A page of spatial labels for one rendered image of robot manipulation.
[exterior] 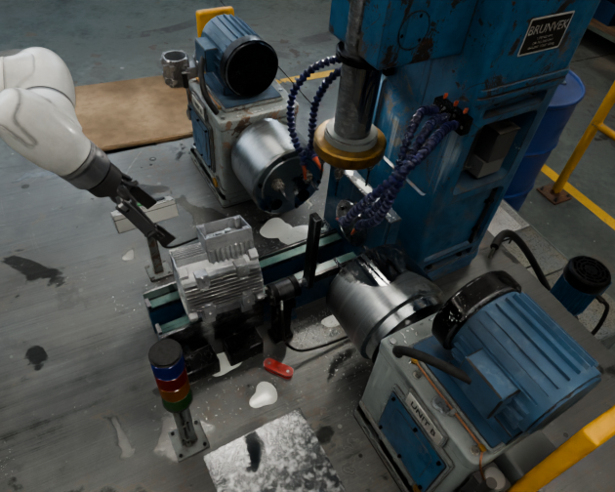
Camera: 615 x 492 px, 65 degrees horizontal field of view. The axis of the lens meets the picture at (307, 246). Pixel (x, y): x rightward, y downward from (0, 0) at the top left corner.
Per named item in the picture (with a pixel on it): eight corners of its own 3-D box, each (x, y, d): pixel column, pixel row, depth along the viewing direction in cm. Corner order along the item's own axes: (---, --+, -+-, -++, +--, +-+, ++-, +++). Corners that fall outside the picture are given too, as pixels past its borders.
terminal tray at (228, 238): (243, 238, 132) (239, 214, 129) (256, 253, 123) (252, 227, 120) (200, 250, 128) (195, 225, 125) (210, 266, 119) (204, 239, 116)
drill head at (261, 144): (276, 148, 183) (279, 88, 164) (326, 209, 162) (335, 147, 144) (215, 165, 173) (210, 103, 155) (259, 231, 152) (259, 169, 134)
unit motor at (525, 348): (447, 360, 122) (512, 248, 92) (548, 482, 104) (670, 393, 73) (364, 405, 113) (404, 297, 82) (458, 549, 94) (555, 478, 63)
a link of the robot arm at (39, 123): (97, 160, 88) (92, 115, 96) (24, 103, 76) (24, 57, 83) (51, 189, 90) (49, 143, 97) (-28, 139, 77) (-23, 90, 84)
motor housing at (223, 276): (247, 280, 142) (236, 221, 134) (268, 310, 127) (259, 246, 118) (180, 300, 136) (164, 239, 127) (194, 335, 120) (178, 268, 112)
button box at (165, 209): (174, 211, 143) (169, 193, 141) (180, 216, 137) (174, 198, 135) (115, 228, 137) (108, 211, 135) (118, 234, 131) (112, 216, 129)
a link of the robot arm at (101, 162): (85, 129, 95) (106, 146, 100) (50, 157, 95) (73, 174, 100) (97, 154, 89) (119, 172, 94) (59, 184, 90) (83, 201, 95)
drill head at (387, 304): (377, 270, 145) (394, 209, 127) (470, 383, 122) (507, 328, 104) (305, 300, 136) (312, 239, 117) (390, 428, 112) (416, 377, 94)
